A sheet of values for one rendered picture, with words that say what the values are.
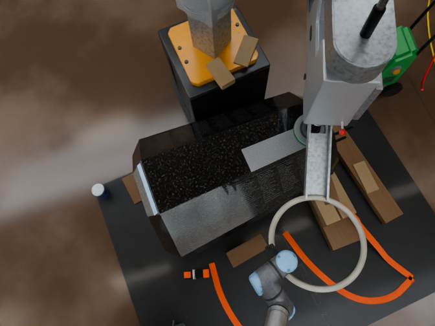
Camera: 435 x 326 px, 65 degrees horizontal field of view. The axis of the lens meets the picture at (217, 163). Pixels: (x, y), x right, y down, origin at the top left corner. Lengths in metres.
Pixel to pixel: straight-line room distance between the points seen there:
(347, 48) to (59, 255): 2.56
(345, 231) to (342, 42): 1.76
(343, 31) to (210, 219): 1.25
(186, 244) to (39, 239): 1.45
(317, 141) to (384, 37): 0.73
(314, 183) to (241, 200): 0.44
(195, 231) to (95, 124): 1.58
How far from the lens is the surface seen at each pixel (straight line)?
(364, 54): 1.33
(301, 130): 2.07
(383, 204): 2.95
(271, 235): 1.80
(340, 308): 2.86
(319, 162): 1.92
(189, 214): 2.01
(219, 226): 2.11
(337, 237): 2.78
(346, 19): 1.40
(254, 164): 2.00
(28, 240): 3.23
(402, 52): 2.93
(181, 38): 2.51
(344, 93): 1.52
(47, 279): 3.12
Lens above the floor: 2.76
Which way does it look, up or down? 73 degrees down
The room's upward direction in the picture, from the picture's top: 9 degrees counter-clockwise
